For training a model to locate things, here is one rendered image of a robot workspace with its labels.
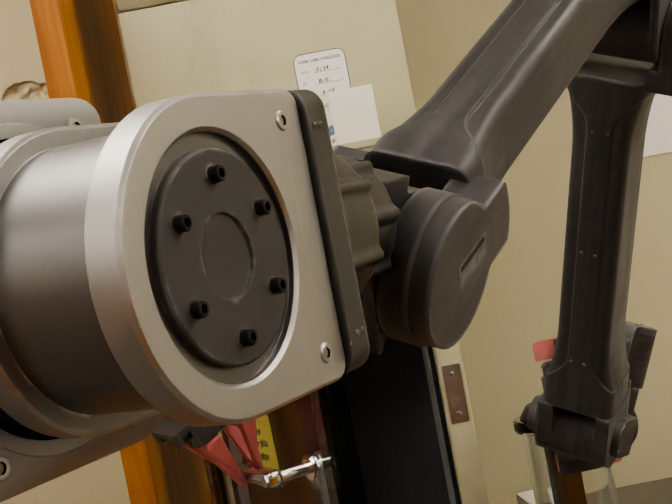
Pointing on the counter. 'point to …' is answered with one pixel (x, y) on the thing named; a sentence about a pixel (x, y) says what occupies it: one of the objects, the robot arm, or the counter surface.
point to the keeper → (455, 393)
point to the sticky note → (266, 443)
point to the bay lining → (394, 429)
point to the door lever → (268, 478)
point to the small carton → (351, 115)
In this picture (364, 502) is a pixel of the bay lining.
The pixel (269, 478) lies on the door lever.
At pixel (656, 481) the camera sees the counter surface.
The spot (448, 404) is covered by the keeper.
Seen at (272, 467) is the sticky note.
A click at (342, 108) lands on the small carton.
